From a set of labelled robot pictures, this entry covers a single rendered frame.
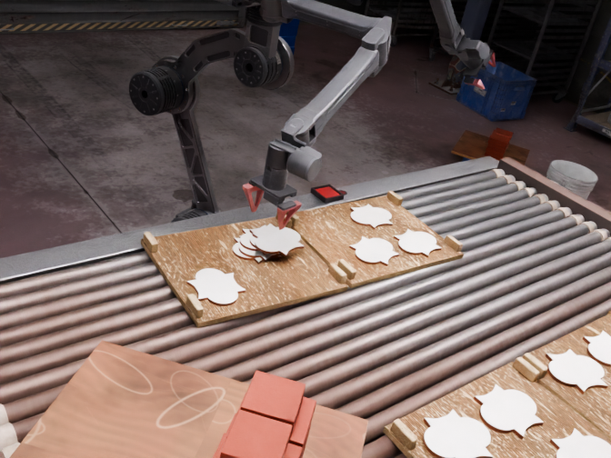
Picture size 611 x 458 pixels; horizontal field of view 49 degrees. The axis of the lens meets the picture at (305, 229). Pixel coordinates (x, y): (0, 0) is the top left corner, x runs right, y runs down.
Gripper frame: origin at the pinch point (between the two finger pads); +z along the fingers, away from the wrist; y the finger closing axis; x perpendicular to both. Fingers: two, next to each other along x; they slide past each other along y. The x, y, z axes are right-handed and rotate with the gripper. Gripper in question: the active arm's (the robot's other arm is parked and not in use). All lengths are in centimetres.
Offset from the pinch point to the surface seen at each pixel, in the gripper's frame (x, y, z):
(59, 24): -203, 437, 98
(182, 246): 13.0, 15.2, 12.8
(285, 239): -7.2, -1.3, 8.2
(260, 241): -0.9, 1.7, 8.3
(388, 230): -42.5, -10.5, 11.9
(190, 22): -330, 415, 96
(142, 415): 60, -31, 3
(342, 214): -37.1, 2.9, 12.0
